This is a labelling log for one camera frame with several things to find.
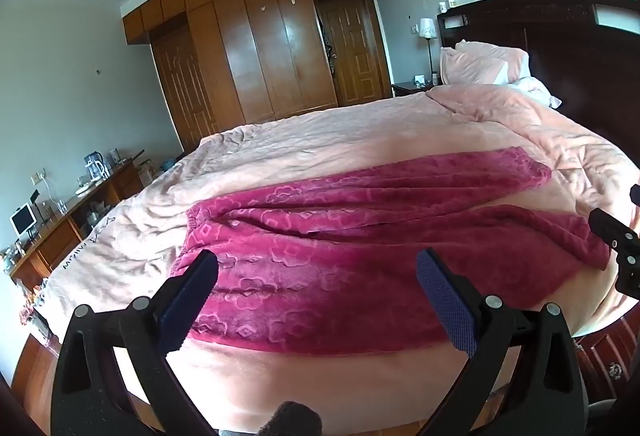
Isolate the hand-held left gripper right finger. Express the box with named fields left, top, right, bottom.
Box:
left=416, top=247, right=591, bottom=436

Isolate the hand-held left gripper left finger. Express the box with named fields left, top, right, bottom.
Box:
left=50, top=248, right=220, bottom=436

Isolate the dark wooden nightstand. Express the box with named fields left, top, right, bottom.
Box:
left=391, top=80, right=436, bottom=98
left=572, top=311, right=640, bottom=417

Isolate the white pillow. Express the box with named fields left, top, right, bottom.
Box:
left=510, top=76, right=563, bottom=109

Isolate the brown wooden desk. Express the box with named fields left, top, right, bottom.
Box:
left=10, top=158, right=151, bottom=292

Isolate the dark fuzzy cloth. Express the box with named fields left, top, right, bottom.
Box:
left=257, top=400, right=323, bottom=436

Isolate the glass electric kettle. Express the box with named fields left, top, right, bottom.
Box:
left=84, top=152, right=109, bottom=181

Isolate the dark wooden headboard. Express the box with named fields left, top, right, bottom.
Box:
left=436, top=0, right=640, bottom=157

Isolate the pink pillow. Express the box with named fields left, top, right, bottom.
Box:
left=455, top=40, right=531, bottom=84
left=439, top=47, right=507, bottom=87

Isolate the small white monitor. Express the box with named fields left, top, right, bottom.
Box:
left=10, top=205, right=35, bottom=238

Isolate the pink duvet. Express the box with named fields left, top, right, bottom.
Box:
left=36, top=83, right=640, bottom=434

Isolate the brown wooden wardrobe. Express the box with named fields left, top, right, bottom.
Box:
left=121, top=0, right=382, bottom=152

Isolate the white table lamp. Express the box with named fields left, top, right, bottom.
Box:
left=418, top=17, right=439, bottom=78

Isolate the brown wooden door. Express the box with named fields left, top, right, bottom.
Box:
left=314, top=0, right=393, bottom=106

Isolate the dark hanging cloth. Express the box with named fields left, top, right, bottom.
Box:
left=319, top=11, right=337, bottom=78

